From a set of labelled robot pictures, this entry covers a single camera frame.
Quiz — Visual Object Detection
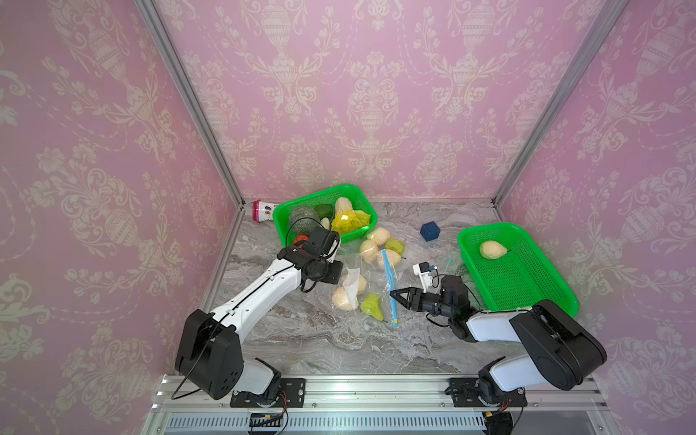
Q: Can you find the cream pear from bag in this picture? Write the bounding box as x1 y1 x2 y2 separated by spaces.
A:
341 275 368 295

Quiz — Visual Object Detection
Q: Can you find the clear zip-top bag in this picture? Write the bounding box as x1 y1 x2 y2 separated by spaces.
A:
330 249 407 328

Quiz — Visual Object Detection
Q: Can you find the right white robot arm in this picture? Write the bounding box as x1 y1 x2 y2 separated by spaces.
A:
390 275 607 407

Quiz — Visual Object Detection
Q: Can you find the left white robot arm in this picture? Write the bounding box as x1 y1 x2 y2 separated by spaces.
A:
175 226 343 404

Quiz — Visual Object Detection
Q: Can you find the cream pear outside bag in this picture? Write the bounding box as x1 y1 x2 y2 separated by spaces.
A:
367 227 392 247

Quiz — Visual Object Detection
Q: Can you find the red tomato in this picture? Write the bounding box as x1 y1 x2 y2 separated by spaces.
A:
293 235 309 247

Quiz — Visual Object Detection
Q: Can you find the dark green melon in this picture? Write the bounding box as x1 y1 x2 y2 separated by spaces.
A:
288 206 321 236

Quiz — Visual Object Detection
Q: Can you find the yellow-green lettuce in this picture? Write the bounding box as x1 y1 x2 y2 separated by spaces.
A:
331 210 371 236

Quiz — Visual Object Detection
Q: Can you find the green avocado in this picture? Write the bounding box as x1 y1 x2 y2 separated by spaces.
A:
314 203 335 220

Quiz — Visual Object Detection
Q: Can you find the green basket with produce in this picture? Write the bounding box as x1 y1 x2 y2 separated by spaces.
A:
272 184 379 247

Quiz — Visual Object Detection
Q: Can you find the blue cube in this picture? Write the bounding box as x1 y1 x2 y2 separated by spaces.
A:
420 221 440 242

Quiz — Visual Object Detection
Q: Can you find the pink white bottle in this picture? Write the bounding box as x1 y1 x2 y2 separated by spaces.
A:
252 200 278 222

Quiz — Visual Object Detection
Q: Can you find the empty green basket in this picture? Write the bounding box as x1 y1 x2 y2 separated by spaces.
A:
458 222 580 317

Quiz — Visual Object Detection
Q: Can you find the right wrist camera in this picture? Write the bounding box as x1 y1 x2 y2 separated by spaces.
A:
413 262 438 293

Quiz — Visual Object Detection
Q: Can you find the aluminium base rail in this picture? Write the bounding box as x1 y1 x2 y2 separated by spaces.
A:
142 374 620 434

